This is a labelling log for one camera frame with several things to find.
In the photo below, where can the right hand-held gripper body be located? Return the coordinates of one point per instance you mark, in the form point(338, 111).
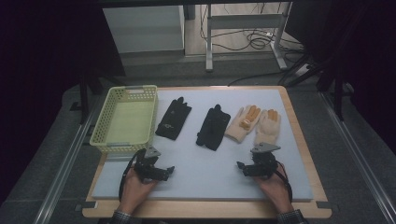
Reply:
point(263, 165)

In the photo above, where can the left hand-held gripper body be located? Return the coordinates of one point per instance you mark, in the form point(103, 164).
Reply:
point(146, 168)

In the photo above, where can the beige glove with rabbit face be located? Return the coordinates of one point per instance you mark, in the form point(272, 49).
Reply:
point(236, 129)

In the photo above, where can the plain black glove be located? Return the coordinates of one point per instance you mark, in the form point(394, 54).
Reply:
point(213, 129)

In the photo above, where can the pale green perforated plastic basket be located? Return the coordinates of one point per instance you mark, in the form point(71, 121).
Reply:
point(130, 121)

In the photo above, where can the black glove with white logo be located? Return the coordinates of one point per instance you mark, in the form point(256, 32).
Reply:
point(172, 119)

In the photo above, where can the person's left hand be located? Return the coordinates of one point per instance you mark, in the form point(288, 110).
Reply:
point(135, 193)

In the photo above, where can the person's right hand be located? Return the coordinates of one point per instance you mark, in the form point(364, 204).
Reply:
point(277, 191)

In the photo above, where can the pale blue foam mat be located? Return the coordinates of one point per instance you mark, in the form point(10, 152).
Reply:
point(202, 174)

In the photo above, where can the beige glove with orange ears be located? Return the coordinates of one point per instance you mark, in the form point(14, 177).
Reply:
point(267, 127)

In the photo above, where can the black metal stand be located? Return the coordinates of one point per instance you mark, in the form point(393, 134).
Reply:
point(337, 93)
point(83, 99)

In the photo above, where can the white power strip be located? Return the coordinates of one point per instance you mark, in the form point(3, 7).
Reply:
point(302, 70)

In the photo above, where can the white cabinet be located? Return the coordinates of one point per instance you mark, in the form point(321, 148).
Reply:
point(143, 28)

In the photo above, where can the dark curtain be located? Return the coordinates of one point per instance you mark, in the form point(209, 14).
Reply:
point(46, 62)
point(367, 62)

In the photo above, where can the grey metal floor rail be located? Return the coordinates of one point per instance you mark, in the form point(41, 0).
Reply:
point(358, 155)
point(62, 174)

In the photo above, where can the grey metal desk frame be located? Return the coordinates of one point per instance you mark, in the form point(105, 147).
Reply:
point(246, 21)

